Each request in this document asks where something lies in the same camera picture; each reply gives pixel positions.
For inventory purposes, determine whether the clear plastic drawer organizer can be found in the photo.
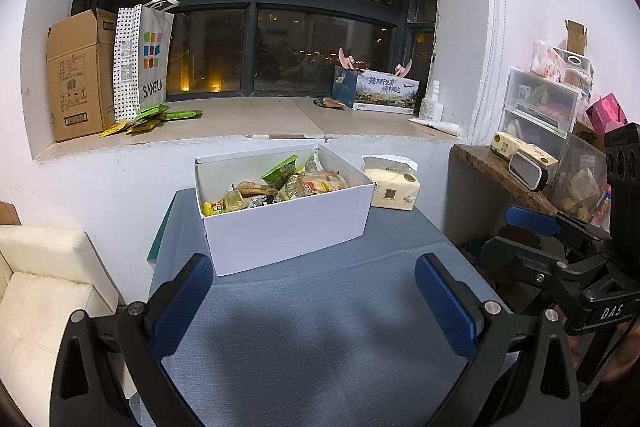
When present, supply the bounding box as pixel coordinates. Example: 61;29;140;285
499;67;584;144

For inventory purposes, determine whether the pile of green yellow packets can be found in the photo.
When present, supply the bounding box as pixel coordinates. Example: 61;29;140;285
99;103;203;138

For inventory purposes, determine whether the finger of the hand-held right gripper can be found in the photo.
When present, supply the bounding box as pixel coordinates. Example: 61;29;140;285
504;205;612;241
481;234;600;304

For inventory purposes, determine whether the white paper shopping bag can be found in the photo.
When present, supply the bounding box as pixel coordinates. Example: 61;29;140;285
113;0;181;122

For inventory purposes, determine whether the stone side shelf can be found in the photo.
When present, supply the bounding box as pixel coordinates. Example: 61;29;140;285
451;143;558;210

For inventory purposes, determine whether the blue tablecloth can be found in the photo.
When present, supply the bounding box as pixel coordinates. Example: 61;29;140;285
147;187;522;427

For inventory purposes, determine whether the brown snack packet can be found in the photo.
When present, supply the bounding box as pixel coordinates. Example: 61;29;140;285
234;180;279;199

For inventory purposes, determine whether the green flat board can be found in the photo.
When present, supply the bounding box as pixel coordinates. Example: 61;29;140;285
146;191;177;264

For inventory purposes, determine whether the small cream tissue pack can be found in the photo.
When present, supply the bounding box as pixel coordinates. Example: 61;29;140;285
520;143;559;174
490;131;524;158

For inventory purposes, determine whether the green snack packet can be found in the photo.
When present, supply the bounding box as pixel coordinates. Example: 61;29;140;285
260;154;301;191

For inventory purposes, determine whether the white cardboard box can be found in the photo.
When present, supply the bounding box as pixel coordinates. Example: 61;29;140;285
193;142;377;278

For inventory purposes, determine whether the flat cardboard piece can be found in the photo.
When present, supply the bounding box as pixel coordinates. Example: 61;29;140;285
0;201;22;226

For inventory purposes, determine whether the white black oval device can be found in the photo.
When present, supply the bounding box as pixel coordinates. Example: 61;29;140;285
508;152;551;192

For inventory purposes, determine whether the small open cardboard box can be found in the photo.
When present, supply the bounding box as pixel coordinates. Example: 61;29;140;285
564;19;589;54

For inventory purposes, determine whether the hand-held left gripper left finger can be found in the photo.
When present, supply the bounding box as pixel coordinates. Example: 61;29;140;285
54;253;216;427

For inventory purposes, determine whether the pink floral pouch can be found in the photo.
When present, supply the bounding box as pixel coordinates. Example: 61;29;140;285
530;39;568;82

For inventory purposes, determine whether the brown cardboard box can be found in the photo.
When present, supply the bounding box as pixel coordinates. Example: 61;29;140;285
45;8;122;144

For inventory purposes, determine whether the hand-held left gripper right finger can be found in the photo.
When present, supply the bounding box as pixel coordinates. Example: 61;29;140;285
414;252;584;427

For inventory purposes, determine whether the white leather sofa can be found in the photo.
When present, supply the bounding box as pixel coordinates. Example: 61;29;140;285
0;226;122;410

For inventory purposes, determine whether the printed tissue box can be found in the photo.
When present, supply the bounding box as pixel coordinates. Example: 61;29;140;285
331;65;422;114

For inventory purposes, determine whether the clear plastic bag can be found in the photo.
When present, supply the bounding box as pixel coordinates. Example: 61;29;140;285
549;133;610;223

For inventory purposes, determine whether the pink gift box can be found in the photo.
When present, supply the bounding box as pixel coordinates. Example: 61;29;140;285
584;92;629;128

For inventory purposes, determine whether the clear yellow jelly cup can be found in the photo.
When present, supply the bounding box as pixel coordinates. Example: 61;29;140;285
223;189;250;212

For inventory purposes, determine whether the large biscuit pack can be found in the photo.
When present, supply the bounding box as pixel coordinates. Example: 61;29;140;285
279;169;350;204

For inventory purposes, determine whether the white tube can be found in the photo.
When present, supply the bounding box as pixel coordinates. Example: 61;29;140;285
408;117;463;138

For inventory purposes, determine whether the white plastic bottle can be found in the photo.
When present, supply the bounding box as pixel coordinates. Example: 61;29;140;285
417;80;444;121

